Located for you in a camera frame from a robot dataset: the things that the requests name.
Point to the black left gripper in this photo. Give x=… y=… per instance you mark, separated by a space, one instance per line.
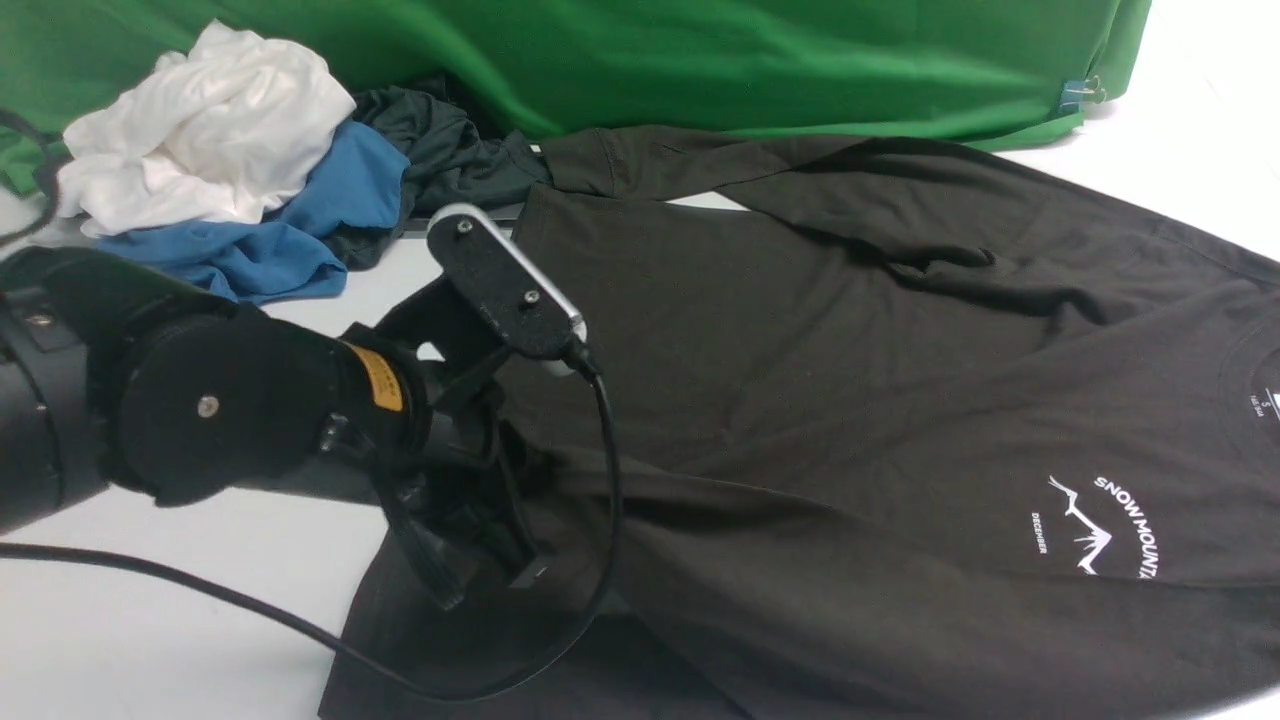
x=411 y=423

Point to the gray long-sleeved shirt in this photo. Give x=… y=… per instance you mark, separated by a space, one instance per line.
x=909 y=431

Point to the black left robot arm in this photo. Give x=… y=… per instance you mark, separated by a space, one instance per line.
x=114 y=375

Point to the dark teal crumpled shirt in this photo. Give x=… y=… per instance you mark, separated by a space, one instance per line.
x=451 y=158

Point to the blue crumpled shirt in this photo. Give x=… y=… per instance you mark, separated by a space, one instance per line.
x=357 y=186

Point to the white crumpled shirt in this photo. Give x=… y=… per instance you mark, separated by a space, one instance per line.
x=225 y=133

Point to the green backdrop cloth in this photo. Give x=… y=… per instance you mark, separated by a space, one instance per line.
x=983 y=72

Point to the blue binder clip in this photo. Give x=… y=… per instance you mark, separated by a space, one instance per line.
x=1077 y=93

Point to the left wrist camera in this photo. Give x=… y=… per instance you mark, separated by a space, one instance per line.
x=529 y=313

